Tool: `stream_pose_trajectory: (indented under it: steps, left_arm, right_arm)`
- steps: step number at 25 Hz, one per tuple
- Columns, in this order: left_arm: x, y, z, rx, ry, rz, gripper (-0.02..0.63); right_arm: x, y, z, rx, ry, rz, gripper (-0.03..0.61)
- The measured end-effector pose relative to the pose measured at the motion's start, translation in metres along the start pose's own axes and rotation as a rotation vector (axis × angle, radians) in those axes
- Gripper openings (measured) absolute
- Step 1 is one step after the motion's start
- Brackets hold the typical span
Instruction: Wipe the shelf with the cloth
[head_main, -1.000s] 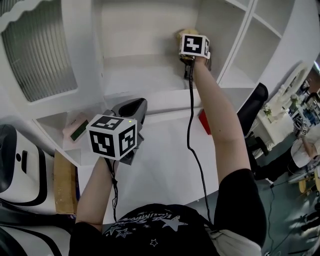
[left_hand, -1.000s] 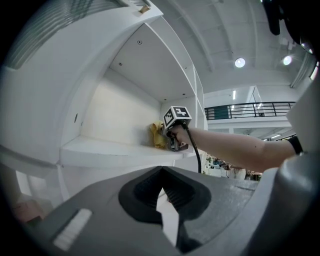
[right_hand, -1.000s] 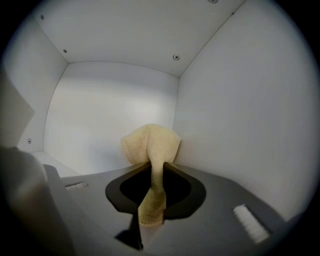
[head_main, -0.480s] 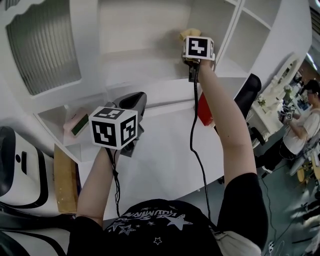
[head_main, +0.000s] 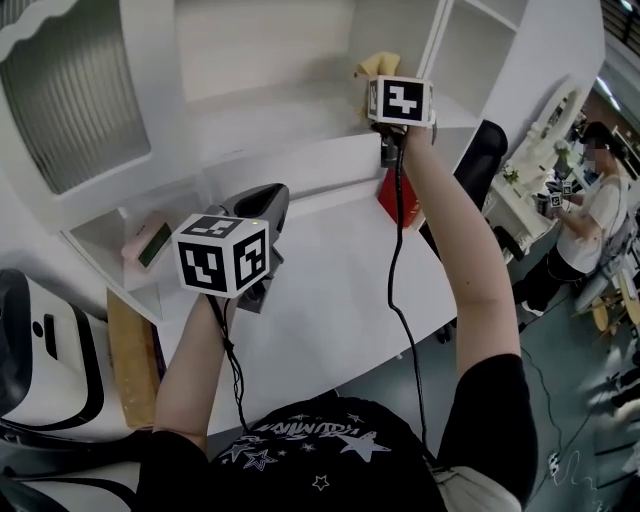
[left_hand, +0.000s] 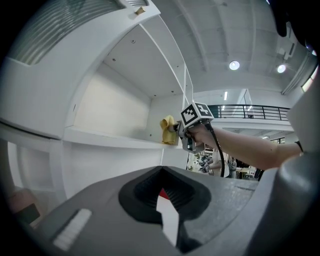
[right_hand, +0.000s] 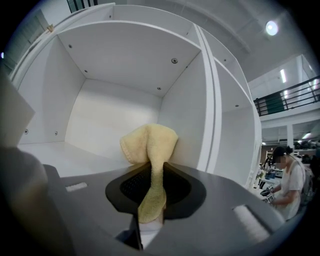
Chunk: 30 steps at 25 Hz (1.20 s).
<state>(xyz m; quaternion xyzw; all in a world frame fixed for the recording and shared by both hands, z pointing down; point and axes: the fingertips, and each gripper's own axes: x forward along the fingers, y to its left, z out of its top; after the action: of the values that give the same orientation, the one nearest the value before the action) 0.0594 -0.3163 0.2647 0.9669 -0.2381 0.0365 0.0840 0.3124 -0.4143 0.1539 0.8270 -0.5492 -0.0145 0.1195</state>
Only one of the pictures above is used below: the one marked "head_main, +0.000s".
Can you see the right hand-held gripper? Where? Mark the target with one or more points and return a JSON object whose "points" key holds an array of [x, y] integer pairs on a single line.
{"points": [[400, 100]]}

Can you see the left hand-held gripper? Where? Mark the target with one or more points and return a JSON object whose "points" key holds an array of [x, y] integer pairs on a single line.
{"points": [[215, 260]]}

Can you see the yellow wiping cloth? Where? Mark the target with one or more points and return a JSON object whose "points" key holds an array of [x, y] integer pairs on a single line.
{"points": [[380, 65]]}

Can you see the white cabinet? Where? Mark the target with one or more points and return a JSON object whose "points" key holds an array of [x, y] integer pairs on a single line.
{"points": [[260, 90]]}

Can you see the person's right forearm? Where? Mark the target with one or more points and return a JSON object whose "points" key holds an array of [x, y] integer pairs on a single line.
{"points": [[465, 260]]}

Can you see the person's left forearm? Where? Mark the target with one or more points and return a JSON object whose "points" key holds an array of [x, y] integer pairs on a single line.
{"points": [[187, 370]]}

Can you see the black office chair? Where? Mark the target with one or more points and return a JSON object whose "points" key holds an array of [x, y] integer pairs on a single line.
{"points": [[480, 160]]}

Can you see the red book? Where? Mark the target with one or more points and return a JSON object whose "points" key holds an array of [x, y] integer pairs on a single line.
{"points": [[407, 202]]}

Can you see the pink digital clock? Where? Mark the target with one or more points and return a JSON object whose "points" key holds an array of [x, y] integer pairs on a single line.
{"points": [[150, 242]]}

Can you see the white vanity table with mirror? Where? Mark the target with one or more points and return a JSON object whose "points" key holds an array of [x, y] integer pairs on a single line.
{"points": [[530, 165]]}

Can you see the brown cardboard box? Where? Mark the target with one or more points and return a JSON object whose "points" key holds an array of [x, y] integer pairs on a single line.
{"points": [[132, 360]]}

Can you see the ribbed glass cabinet door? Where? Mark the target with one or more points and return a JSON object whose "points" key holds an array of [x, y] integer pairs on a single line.
{"points": [[75, 100]]}

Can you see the person's black star-print shirt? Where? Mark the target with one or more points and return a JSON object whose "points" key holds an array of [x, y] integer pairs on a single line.
{"points": [[325, 470]]}

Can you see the wooden stool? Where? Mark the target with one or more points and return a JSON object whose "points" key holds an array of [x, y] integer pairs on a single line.
{"points": [[607, 305]]}

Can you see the beige waist pouch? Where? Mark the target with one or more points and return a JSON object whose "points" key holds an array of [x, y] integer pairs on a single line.
{"points": [[475, 490]]}

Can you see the white power strip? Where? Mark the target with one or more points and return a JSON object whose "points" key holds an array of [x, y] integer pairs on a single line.
{"points": [[555, 462]]}

